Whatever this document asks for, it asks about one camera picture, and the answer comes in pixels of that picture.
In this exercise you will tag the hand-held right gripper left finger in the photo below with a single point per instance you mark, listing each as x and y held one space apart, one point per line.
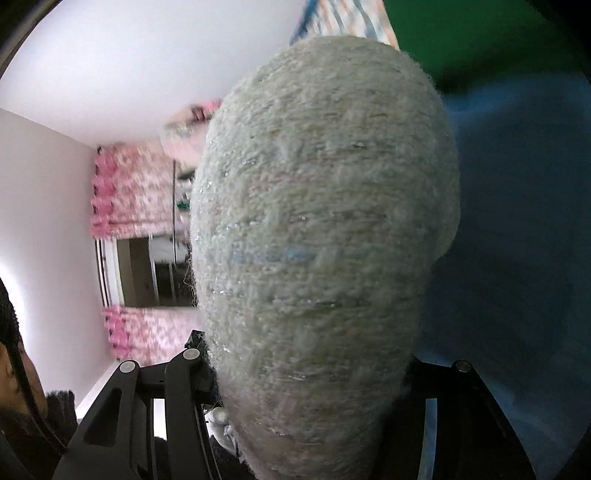
184 392

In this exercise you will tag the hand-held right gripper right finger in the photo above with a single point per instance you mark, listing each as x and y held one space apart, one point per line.
461 415

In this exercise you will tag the white tweed jacket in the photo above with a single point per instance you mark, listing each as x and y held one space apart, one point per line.
323 230

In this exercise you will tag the pink floral curtain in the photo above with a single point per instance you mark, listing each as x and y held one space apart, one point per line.
134 194
147 332

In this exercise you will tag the window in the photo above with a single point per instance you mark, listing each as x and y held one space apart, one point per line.
138 272

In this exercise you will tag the blue striped plaid bed sheet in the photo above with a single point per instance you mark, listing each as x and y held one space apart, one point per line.
508 207

